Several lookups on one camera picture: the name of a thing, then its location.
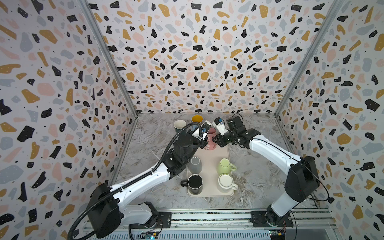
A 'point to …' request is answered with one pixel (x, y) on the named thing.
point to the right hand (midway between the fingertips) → (212, 135)
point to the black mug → (194, 184)
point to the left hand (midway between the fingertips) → (204, 122)
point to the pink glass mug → (211, 145)
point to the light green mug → (225, 166)
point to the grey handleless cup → (195, 165)
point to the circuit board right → (277, 234)
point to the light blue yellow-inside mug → (197, 118)
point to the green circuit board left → (148, 235)
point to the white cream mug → (225, 183)
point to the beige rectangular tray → (210, 159)
